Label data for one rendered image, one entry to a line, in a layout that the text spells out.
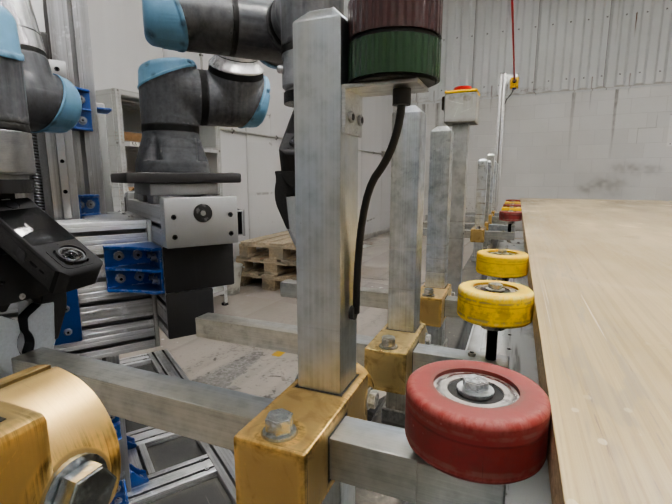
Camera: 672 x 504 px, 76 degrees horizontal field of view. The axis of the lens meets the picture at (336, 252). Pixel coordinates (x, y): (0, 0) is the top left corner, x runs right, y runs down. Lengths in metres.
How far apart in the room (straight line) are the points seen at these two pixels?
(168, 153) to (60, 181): 0.22
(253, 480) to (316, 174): 0.20
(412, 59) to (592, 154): 7.93
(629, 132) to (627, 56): 1.14
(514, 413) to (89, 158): 1.01
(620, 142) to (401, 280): 7.75
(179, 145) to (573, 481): 0.86
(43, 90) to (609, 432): 0.64
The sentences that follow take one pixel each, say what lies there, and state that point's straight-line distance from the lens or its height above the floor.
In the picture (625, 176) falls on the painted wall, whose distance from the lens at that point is 8.22.
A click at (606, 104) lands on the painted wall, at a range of 8.26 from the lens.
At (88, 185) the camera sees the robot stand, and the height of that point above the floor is 1.01.
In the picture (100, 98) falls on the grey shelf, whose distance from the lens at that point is 3.05.
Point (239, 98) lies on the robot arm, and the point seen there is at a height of 1.20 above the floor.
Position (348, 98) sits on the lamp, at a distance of 0.30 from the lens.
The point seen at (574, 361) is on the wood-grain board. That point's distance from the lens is 0.35.
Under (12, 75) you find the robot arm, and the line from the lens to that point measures 0.50.
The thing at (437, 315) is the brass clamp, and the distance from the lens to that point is 0.74.
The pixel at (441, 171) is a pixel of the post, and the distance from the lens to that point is 0.78.
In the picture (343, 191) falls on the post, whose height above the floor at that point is 1.02.
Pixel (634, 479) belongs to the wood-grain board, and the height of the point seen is 0.90.
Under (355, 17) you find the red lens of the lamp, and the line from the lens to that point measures 0.30.
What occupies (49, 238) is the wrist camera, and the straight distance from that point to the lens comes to 0.46.
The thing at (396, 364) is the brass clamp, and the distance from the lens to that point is 0.50.
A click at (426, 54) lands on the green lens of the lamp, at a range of 0.28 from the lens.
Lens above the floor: 1.03
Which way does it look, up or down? 10 degrees down
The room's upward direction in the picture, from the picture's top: straight up
